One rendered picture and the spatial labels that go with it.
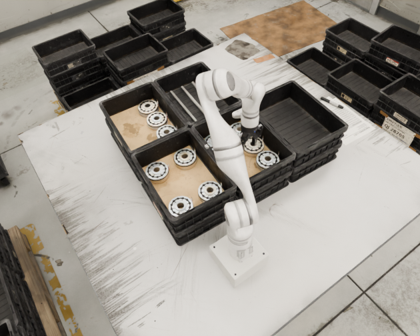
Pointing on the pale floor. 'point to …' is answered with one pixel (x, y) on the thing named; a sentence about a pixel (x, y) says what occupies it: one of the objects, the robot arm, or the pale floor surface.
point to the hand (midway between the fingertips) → (248, 144)
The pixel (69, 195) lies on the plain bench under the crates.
